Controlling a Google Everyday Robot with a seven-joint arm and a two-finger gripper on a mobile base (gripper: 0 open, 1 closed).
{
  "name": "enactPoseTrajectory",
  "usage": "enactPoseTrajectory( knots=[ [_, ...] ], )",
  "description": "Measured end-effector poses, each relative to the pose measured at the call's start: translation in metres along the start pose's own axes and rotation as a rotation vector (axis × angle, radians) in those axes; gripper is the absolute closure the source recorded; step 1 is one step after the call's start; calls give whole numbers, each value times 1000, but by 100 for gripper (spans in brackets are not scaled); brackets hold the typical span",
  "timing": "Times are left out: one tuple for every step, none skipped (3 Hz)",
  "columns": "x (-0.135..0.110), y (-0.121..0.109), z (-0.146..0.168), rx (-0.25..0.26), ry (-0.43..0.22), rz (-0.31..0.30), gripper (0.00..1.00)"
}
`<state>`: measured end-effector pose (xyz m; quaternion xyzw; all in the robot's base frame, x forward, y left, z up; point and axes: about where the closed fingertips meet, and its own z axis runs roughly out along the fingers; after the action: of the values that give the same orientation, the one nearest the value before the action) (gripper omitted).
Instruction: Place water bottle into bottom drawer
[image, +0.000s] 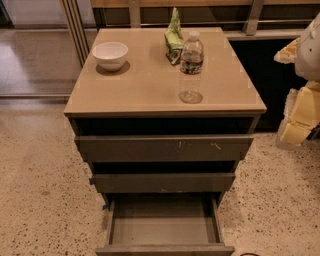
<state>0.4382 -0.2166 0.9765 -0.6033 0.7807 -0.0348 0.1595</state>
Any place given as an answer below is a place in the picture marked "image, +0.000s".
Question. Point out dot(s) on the green chip bag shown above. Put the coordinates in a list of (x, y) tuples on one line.
[(174, 38)]

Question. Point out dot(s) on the top drawer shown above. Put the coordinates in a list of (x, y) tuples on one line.
[(163, 148)]

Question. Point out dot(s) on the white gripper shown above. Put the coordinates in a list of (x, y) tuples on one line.
[(310, 55)]

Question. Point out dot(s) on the middle drawer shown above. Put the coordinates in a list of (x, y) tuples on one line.
[(163, 183)]

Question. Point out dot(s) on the open bottom drawer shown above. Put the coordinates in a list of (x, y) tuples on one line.
[(182, 224)]

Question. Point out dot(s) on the grey drawer cabinet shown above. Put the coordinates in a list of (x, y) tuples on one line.
[(141, 99)]

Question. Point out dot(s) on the clear plastic water bottle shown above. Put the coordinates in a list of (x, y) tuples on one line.
[(191, 63)]

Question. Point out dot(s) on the metal railing frame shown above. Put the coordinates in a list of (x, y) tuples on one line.
[(256, 28)]

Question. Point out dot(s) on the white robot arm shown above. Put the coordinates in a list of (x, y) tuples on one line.
[(307, 63)]

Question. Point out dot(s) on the white ceramic bowl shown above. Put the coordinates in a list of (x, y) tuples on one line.
[(110, 55)]

